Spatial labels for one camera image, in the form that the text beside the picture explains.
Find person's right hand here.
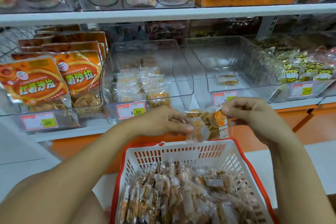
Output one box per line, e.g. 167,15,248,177
220,97,295,146

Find person's left hand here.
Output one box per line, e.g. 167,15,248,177
126,105,196,138

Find row of clear snacks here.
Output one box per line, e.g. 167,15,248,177
113,65,173,109

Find small brown snack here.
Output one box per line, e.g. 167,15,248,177
185,107,230,143

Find white red-rimmed shopping basket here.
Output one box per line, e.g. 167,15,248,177
109,137,279,224

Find pile of small brown snacks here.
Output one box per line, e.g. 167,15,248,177
118,161,258,224

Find white snack shelf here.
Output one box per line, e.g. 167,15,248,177
0,0,336,143

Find stack of orange packets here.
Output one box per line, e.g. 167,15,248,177
0,24,110,114

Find person's right forearm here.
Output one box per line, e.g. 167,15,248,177
265,127,336,224

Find person's left forearm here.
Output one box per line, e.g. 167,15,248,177
0,121,148,224

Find small yellow wrapped snack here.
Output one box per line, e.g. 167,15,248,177
215,72,240,87

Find orange shelf base panel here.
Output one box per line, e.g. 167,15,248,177
50,103,336,175

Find yellow hamster snack packets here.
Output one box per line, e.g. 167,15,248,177
257,40,334,83

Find white yellow price tag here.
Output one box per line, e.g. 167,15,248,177
20,111,59,132
290,81,315,98
116,100,148,121
212,90,238,106

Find white wire mesh panel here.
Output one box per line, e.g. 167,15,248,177
0,26,37,63

